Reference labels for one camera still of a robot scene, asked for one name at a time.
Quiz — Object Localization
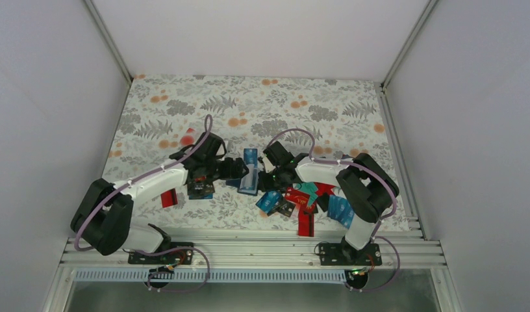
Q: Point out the aluminium rail frame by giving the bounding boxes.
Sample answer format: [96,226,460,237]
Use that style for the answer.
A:
[60,227,448,270]

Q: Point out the blue card pile centre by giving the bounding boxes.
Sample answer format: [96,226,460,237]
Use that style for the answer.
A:
[327,195,346,220]

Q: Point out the red card left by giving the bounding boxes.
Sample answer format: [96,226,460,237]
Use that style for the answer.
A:
[160,188,178,208]

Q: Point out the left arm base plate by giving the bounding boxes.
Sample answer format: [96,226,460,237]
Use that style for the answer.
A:
[127,242,194,265]

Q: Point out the blue slotted cable duct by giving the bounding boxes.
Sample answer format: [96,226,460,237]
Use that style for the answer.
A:
[73,268,346,284]

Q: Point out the teal card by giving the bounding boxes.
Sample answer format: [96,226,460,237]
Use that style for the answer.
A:
[298,183,318,195]

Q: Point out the floral patterned table mat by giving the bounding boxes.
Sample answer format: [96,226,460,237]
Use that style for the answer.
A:
[103,74,399,233]

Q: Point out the blue card pile left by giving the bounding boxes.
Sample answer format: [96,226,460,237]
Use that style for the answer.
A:
[256,190,282,214]

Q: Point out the blue card under black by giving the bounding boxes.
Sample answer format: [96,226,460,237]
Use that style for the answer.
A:
[188,194,213,200]

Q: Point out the blue card pile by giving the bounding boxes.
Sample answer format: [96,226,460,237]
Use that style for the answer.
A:
[327,195,346,220]
[337,202,355,228]
[256,190,282,214]

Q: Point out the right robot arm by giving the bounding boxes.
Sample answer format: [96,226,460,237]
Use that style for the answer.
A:
[259,142,399,265]

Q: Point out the red card pile right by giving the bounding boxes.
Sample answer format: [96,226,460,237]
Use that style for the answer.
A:
[314,182,334,196]

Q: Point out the navy blue card holder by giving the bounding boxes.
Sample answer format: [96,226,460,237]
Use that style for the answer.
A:
[225,164,259,196]

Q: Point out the red card pile bottom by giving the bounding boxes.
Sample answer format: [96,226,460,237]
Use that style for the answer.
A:
[297,211,314,237]

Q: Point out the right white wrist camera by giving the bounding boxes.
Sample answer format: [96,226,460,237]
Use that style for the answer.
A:
[258,153,275,172]

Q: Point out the lone blue credit card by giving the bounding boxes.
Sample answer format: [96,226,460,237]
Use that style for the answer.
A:
[243,148,259,167]

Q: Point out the black visa card pile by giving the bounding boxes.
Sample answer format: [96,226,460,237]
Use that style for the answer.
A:
[267,200,296,218]

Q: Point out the red card pile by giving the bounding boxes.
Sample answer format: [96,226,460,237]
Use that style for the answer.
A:
[297,211,314,237]
[314,182,334,196]

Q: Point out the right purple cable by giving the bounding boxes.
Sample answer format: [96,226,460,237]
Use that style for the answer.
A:
[264,128,401,294]

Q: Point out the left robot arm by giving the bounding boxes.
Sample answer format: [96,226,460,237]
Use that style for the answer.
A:
[70,133,251,263]

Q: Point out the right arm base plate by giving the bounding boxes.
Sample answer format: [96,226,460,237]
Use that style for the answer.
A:
[314,242,383,267]

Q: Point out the black visa card left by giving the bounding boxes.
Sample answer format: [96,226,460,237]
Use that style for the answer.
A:
[187,179,215,197]

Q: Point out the blue card pile right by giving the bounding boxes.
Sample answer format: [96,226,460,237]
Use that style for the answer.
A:
[337,202,355,228]

